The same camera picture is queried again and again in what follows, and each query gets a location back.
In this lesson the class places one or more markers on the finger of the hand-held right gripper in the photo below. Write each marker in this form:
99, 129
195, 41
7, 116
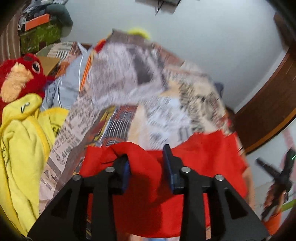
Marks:
268, 166

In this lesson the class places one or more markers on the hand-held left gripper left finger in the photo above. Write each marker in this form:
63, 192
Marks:
126, 172

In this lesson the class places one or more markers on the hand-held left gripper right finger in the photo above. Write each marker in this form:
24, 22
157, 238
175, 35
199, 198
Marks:
167, 163

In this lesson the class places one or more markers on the red zip jacket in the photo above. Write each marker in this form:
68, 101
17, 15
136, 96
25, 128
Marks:
150, 208

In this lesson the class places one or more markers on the brown wooden door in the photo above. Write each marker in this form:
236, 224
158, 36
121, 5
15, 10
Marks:
270, 99

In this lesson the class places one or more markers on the printed newspaper-pattern bedding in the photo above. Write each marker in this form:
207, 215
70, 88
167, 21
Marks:
150, 81

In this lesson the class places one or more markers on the yellow garment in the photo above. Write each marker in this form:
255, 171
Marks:
23, 150

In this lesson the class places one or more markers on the light blue striped cloth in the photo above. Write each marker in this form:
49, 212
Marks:
67, 83

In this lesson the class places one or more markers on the brown cardboard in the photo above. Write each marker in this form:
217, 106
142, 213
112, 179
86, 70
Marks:
49, 63

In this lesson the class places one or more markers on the yellow round object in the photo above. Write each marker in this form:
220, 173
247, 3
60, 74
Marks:
140, 33

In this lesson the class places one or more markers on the red plush toy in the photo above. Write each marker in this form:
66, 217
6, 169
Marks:
20, 78

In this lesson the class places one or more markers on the grey-green cushion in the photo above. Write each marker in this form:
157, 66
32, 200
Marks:
62, 17

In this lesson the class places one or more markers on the orange box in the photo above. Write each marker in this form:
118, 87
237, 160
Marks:
37, 22

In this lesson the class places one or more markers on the brown striped curtain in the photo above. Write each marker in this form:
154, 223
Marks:
10, 39

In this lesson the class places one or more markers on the small black wall monitor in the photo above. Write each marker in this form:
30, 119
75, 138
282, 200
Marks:
161, 1

